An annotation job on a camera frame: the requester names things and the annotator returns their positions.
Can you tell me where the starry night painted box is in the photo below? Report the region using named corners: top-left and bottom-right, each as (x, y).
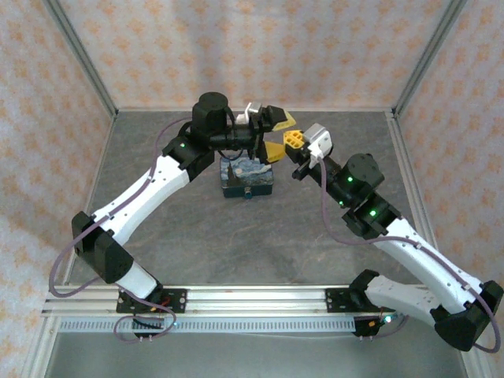
top-left (218, 155), bottom-right (276, 201)

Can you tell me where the thin aluminium side strip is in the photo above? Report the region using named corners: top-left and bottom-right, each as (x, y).
top-left (61, 113), bottom-right (118, 287)

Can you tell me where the grey metal sheet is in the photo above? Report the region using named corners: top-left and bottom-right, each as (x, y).
top-left (45, 332), bottom-right (472, 378)

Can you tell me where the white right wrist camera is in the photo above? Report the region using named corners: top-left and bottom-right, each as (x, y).
top-left (305, 123), bottom-right (335, 169)

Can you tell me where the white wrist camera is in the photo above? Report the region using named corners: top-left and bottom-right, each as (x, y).
top-left (235, 101), bottom-right (264, 124)
top-left (305, 123), bottom-right (335, 169)

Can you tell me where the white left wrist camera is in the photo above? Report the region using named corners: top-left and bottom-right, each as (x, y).
top-left (235, 101), bottom-right (264, 124)

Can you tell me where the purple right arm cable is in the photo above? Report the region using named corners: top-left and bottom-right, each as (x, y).
top-left (317, 159), bottom-right (503, 353)

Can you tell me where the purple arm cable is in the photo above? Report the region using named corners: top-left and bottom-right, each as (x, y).
top-left (49, 117), bottom-right (194, 344)
top-left (317, 159), bottom-right (503, 353)

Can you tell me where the triple aluminium side rail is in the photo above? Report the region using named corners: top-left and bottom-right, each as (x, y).
top-left (387, 111), bottom-right (450, 285)

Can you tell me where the thin aluminium wall strip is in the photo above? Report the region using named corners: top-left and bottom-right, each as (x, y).
top-left (116, 106), bottom-right (395, 113)

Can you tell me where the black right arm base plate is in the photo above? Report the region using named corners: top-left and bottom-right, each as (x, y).
top-left (325, 287), bottom-right (358, 315)

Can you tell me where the aluminium frame post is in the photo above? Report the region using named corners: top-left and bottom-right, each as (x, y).
top-left (392, 0), bottom-right (473, 117)
top-left (42, 0), bottom-right (119, 118)

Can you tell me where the wide aluminium mounting rail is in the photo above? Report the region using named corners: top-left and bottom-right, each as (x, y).
top-left (41, 283), bottom-right (473, 317)

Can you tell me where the grey slotted cable duct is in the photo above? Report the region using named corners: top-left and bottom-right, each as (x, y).
top-left (58, 317), bottom-right (358, 334)

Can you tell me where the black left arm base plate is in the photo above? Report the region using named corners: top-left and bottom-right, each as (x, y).
top-left (116, 288), bottom-right (188, 315)

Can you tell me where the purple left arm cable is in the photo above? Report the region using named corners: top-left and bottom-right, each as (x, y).
top-left (49, 117), bottom-right (194, 344)

